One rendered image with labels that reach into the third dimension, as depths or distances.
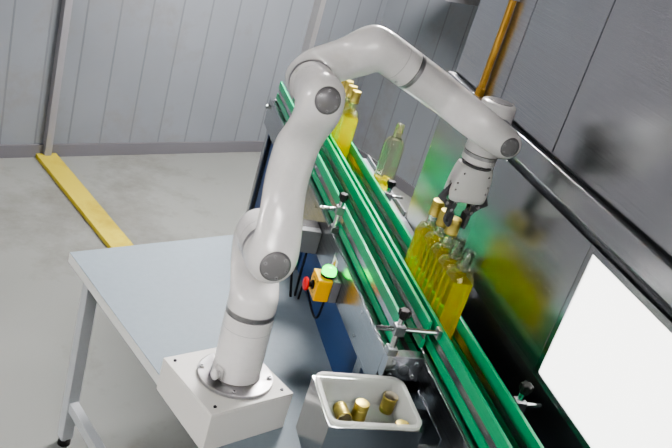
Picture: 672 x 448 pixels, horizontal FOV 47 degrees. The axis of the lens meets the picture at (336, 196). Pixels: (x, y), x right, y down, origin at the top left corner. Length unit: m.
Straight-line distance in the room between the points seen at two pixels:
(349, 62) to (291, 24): 3.77
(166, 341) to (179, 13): 3.06
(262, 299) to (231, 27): 3.53
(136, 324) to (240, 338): 0.49
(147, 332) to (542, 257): 1.09
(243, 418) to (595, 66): 1.15
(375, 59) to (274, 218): 0.41
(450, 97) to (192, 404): 0.93
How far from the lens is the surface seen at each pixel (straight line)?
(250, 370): 1.93
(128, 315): 2.32
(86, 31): 4.78
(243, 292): 1.84
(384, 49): 1.69
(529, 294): 1.88
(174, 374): 1.98
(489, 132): 1.77
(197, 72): 5.19
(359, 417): 1.83
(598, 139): 1.80
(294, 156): 1.70
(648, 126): 1.69
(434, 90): 1.76
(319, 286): 2.21
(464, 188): 1.92
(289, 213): 1.73
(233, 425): 1.94
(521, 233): 1.94
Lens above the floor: 2.07
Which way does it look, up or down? 23 degrees down
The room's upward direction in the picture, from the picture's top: 17 degrees clockwise
